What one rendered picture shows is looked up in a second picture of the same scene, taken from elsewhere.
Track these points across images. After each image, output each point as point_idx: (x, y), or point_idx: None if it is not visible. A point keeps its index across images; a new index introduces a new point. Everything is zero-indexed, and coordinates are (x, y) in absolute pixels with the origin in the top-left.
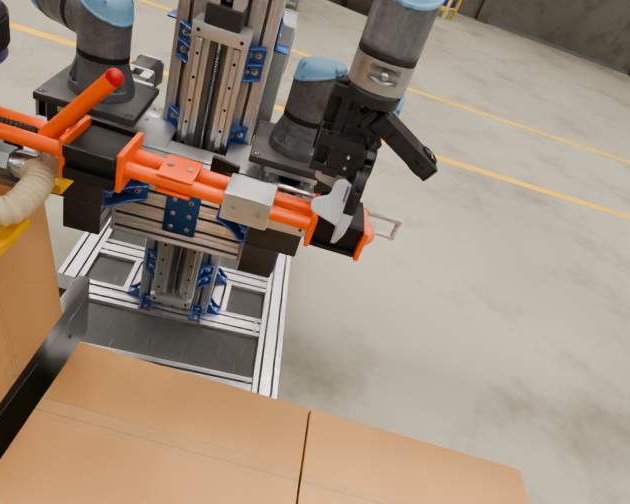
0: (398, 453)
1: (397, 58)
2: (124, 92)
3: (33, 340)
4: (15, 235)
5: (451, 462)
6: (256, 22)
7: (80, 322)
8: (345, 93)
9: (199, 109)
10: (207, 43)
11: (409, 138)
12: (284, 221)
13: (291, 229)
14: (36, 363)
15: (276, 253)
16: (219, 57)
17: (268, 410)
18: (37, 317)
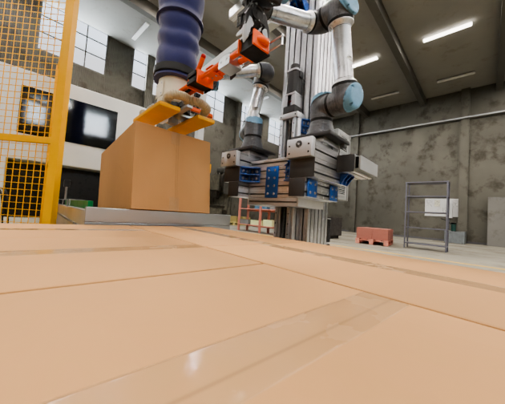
0: (374, 255)
1: None
2: (255, 144)
3: (189, 204)
4: (172, 106)
5: (450, 266)
6: (305, 112)
7: None
8: (244, 0)
9: (286, 151)
10: (285, 122)
11: None
12: (233, 53)
13: (304, 152)
14: (189, 223)
15: (304, 177)
16: (290, 125)
17: (276, 238)
18: (194, 196)
